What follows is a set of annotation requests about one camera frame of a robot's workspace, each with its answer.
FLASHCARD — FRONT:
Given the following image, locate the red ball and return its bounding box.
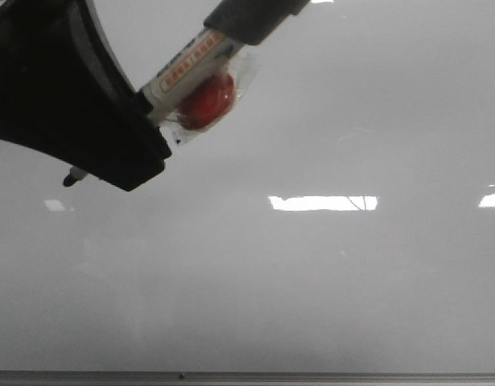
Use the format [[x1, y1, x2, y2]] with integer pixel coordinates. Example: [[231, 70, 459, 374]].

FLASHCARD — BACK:
[[167, 50, 259, 146]]

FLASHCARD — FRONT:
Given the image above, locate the white glossy whiteboard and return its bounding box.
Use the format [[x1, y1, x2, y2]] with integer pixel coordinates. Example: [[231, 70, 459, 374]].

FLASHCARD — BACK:
[[0, 1, 495, 372]]

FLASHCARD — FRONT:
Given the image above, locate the white whiteboard marker pen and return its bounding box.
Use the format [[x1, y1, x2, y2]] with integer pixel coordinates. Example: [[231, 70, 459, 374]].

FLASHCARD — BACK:
[[63, 28, 245, 191]]

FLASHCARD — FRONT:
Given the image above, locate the grey aluminium whiteboard frame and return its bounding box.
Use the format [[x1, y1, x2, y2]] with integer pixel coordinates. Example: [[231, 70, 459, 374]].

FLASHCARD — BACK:
[[0, 370, 495, 385]]

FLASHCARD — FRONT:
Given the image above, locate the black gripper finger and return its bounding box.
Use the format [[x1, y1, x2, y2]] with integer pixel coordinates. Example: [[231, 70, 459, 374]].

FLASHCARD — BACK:
[[0, 1, 171, 191], [204, 0, 309, 45]]

